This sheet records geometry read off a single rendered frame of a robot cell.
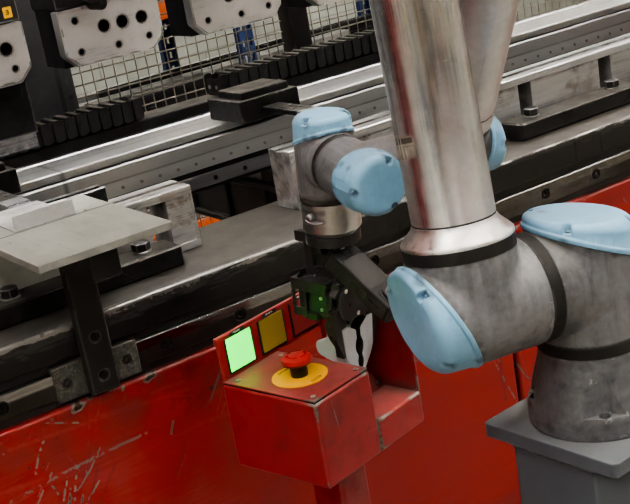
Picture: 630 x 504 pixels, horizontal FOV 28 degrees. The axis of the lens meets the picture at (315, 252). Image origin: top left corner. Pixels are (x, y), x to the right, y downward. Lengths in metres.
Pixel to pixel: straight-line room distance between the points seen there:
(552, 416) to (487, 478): 0.82
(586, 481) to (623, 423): 0.07
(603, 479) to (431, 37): 0.49
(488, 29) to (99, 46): 0.60
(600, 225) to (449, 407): 0.84
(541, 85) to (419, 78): 1.07
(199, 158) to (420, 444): 0.60
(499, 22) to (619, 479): 0.49
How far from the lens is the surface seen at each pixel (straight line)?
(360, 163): 1.42
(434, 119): 1.20
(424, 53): 1.19
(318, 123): 1.51
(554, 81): 2.28
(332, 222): 1.55
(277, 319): 1.66
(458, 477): 2.12
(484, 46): 1.38
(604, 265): 1.29
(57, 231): 1.62
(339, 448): 1.56
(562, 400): 1.34
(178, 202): 1.84
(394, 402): 1.65
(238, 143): 2.17
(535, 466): 1.39
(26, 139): 1.76
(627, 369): 1.34
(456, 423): 2.08
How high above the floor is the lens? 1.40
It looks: 18 degrees down
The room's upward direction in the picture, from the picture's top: 10 degrees counter-clockwise
